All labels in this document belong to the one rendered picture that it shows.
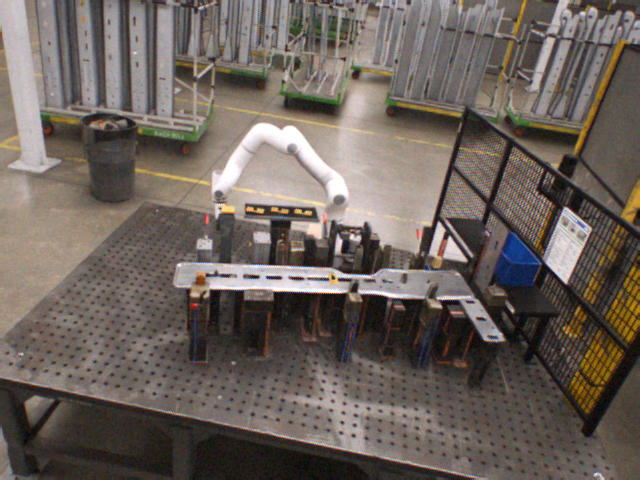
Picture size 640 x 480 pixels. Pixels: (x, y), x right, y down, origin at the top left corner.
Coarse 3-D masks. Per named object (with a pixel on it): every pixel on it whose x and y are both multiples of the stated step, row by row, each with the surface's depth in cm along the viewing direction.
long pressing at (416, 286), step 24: (192, 264) 228; (216, 264) 230; (216, 288) 216; (240, 288) 218; (264, 288) 220; (288, 288) 223; (312, 288) 225; (336, 288) 227; (360, 288) 230; (384, 288) 232; (408, 288) 235; (456, 288) 240
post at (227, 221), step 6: (234, 210) 249; (222, 216) 243; (228, 216) 243; (234, 216) 244; (222, 222) 244; (228, 222) 245; (234, 222) 245; (222, 228) 246; (228, 228) 246; (222, 234) 248; (228, 234) 248; (222, 240) 250; (228, 240) 251; (222, 246) 252; (228, 246) 252; (222, 252) 254; (228, 252) 254; (222, 258) 255; (228, 258) 256; (222, 276) 261; (228, 276) 261
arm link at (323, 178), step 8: (288, 128) 263; (304, 144) 267; (304, 152) 266; (312, 152) 266; (304, 160) 266; (312, 160) 266; (320, 160) 269; (304, 168) 269; (312, 168) 267; (320, 168) 269; (328, 168) 275; (312, 176) 272; (320, 176) 272; (328, 176) 279; (336, 176) 281
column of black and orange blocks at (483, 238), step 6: (480, 234) 252; (486, 234) 250; (480, 240) 252; (486, 240) 251; (480, 246) 252; (474, 252) 257; (480, 252) 254; (474, 258) 258; (480, 258) 256; (474, 264) 258; (474, 270) 260; (468, 276) 262; (474, 276) 261; (468, 282) 263
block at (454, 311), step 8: (448, 312) 229; (456, 312) 227; (448, 320) 228; (456, 320) 225; (464, 320) 225; (448, 328) 228; (456, 328) 227; (440, 336) 236; (448, 336) 230; (456, 336) 231; (440, 344) 235; (448, 344) 233; (432, 352) 242; (440, 352) 235; (448, 352) 235; (440, 360) 237; (448, 360) 238
